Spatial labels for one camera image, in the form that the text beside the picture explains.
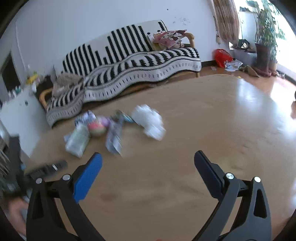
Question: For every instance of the brown plush blanket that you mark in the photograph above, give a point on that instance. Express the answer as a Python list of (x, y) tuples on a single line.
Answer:
[(64, 82)]

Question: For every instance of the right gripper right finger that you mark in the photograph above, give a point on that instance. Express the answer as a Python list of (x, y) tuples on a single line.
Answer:
[(253, 219)]

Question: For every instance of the white plastic package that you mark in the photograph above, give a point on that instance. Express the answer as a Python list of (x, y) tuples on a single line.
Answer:
[(77, 141)]

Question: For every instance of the person left hand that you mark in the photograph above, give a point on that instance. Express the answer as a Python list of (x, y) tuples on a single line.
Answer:
[(15, 216)]

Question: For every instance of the green blue snack wrapper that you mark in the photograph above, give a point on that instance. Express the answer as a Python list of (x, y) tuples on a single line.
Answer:
[(124, 116)]

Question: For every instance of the white cabinet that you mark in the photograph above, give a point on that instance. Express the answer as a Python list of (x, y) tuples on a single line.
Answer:
[(24, 116)]

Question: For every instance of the scattered papers on floor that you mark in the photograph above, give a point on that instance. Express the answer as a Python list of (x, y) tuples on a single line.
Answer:
[(233, 66)]

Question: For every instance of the purple pink tumbler toy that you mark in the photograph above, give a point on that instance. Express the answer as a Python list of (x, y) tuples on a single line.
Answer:
[(98, 126)]

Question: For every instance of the wooden sofa frame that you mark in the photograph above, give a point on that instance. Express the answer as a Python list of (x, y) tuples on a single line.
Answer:
[(46, 94)]

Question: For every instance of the brown curtain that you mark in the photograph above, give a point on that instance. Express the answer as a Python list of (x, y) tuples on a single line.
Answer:
[(226, 21)]

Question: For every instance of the red plastic bag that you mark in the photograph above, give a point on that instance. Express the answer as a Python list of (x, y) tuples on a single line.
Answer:
[(222, 57)]

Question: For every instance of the black white striped sofa blanket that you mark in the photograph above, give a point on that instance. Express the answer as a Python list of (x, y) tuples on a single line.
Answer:
[(115, 61)]

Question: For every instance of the potted green plant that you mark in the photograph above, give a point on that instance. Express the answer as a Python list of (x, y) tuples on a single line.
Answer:
[(266, 36)]

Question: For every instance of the white tissue paper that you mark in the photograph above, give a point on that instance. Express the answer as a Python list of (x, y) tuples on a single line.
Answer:
[(150, 120)]

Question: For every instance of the pink cartoon cushion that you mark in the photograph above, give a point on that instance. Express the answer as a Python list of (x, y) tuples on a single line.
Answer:
[(170, 39)]

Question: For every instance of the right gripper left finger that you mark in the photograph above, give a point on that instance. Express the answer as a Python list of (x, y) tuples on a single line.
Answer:
[(44, 221)]

